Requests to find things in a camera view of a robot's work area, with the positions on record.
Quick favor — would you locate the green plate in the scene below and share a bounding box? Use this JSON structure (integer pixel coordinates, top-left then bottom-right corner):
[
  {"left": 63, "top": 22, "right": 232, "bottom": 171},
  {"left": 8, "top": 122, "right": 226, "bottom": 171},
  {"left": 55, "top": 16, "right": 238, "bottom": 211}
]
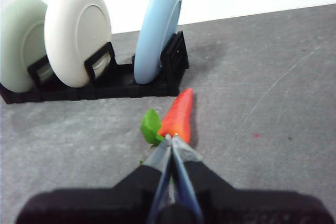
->
[{"left": 0, "top": 0, "right": 49, "bottom": 93}]

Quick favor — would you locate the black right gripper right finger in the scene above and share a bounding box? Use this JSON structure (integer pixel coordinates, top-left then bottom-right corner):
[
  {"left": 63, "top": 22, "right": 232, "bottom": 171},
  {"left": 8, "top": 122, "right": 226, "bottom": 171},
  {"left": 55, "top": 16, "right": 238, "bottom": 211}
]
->
[{"left": 172, "top": 134, "right": 333, "bottom": 224}]

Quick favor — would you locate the black plate rack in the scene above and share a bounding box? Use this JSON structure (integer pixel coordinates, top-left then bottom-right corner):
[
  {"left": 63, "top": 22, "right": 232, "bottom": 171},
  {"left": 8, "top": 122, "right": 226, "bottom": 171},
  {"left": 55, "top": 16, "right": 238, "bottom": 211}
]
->
[{"left": 0, "top": 31, "right": 190, "bottom": 104}]

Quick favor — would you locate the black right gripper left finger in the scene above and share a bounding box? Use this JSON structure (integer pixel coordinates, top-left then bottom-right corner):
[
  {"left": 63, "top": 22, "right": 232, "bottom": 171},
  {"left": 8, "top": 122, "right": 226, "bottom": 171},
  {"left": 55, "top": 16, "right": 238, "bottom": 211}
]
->
[{"left": 14, "top": 134, "right": 173, "bottom": 224}]

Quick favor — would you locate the blue plate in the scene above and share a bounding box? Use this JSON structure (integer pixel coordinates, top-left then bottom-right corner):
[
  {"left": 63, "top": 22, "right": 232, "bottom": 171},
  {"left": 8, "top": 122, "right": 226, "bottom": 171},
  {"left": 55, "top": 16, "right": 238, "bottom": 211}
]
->
[{"left": 133, "top": 0, "right": 184, "bottom": 84}]

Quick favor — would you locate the orange carrot with green leaves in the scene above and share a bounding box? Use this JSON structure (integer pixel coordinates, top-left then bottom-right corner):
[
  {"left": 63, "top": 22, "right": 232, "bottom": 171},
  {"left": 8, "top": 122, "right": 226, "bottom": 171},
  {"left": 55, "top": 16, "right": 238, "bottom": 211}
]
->
[{"left": 139, "top": 88, "right": 194, "bottom": 148}]

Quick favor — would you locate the white plate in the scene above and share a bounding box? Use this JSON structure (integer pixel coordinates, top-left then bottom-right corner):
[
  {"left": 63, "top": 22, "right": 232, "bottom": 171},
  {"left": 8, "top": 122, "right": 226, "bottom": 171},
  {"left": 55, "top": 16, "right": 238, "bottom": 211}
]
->
[{"left": 44, "top": 0, "right": 113, "bottom": 88}]

